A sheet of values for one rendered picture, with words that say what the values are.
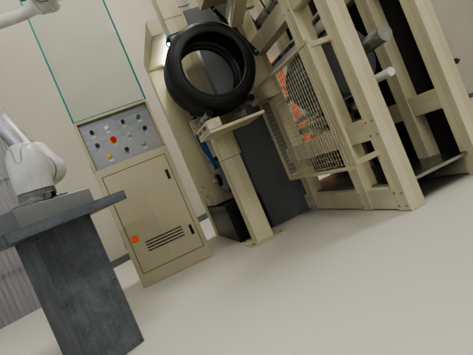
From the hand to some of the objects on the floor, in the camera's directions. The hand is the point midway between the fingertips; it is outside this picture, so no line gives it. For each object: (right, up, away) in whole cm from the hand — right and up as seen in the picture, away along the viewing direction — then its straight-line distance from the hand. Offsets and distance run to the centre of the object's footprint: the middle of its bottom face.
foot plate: (+76, -134, +103) cm, 185 cm away
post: (+76, -134, +103) cm, 185 cm away
